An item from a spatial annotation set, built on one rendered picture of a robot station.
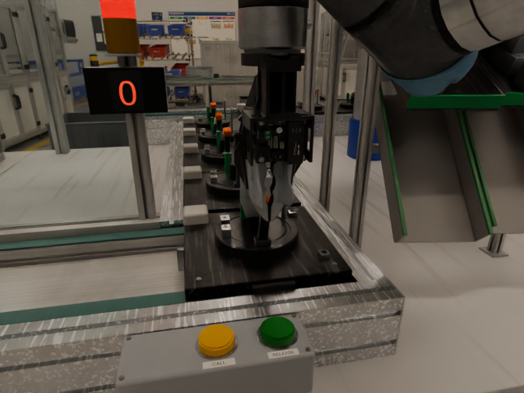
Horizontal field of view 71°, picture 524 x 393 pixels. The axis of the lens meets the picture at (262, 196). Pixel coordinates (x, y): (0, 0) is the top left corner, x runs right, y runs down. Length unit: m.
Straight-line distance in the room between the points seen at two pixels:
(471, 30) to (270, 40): 0.18
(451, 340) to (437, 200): 0.21
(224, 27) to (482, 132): 10.49
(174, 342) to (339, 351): 0.23
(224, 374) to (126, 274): 0.30
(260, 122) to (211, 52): 7.50
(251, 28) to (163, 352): 0.36
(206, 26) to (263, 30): 10.73
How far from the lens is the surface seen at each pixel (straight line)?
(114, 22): 0.64
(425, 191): 0.66
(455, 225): 0.66
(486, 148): 0.78
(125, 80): 0.64
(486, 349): 0.67
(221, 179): 0.84
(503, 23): 0.33
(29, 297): 0.68
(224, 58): 7.89
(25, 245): 0.77
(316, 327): 0.52
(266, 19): 0.40
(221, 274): 0.54
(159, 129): 1.75
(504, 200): 0.74
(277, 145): 0.41
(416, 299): 0.72
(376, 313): 0.55
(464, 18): 0.33
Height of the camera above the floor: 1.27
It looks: 22 degrees down
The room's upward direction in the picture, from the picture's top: straight up
